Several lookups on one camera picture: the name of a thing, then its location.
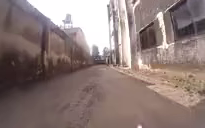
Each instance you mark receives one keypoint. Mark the brick building with windows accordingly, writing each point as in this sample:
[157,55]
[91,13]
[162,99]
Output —
[176,33]

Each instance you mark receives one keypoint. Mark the raised weedy verge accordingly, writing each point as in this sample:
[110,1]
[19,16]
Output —
[176,81]

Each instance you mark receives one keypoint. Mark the stained brown wall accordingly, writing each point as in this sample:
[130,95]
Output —
[23,50]

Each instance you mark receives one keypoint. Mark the water tower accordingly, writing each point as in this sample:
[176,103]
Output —
[67,20]

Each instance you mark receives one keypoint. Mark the brown dirt road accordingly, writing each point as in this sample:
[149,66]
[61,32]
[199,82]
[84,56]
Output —
[100,96]

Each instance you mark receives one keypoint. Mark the distant trees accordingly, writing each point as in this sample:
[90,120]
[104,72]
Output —
[100,52]

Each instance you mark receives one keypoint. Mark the pale tree trunk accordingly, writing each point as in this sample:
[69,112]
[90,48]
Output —
[132,33]

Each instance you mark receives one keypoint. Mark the building behind wall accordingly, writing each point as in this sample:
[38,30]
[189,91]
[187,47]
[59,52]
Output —
[79,38]

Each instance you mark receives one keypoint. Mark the robot's own part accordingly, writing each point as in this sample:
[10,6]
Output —
[139,126]

